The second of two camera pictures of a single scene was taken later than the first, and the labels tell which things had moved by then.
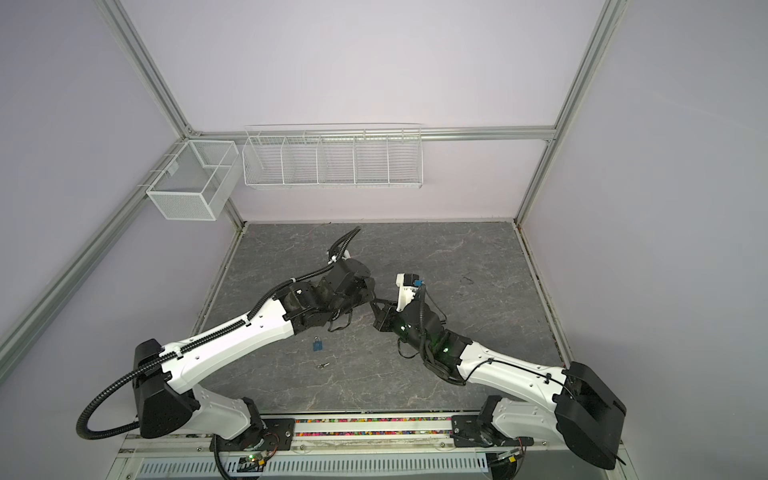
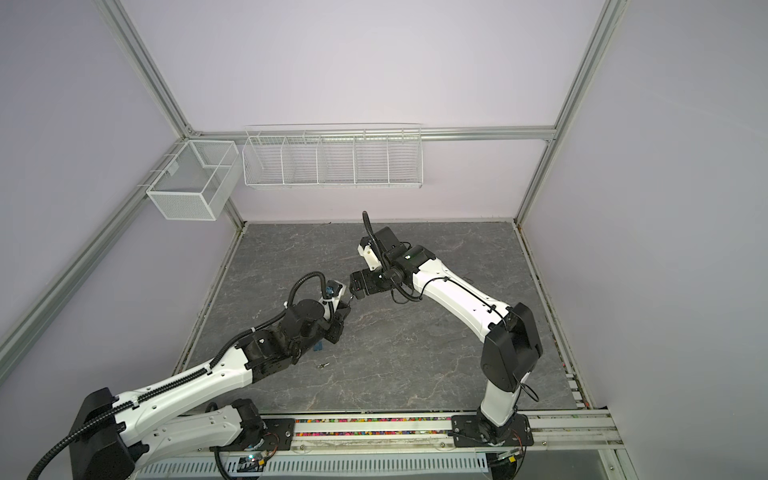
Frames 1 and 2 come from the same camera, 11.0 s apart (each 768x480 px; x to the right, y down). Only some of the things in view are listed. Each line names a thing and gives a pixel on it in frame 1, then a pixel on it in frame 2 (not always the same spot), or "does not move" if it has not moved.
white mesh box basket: x=196 y=180 does not move
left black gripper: x=368 y=291 → x=337 y=325
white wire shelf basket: x=333 y=156 does not move
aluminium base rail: x=330 y=433 does not move
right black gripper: x=386 y=318 → x=357 y=281
